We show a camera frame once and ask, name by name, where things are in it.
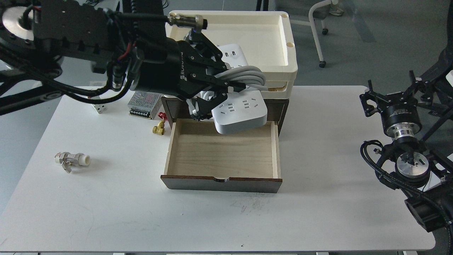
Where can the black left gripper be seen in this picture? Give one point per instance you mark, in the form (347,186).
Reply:
(163,70)

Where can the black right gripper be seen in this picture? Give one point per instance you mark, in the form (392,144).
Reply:
(399,116)

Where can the white power strip with cable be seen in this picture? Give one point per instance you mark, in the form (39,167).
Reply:
(240,71)

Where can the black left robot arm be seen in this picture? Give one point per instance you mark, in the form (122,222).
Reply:
(37,34)

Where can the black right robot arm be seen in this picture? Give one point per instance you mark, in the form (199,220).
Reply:
(424,175)

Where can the metal mesh power supply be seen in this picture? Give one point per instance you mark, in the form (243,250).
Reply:
(145,104)

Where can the cream plastic tray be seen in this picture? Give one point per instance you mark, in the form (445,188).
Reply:
(265,38)

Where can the open wooden drawer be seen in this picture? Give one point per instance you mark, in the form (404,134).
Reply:
(199,158)

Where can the white dice block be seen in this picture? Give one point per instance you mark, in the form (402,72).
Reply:
(100,108)

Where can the brass valve red handle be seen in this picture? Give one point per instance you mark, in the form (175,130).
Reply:
(159,129)

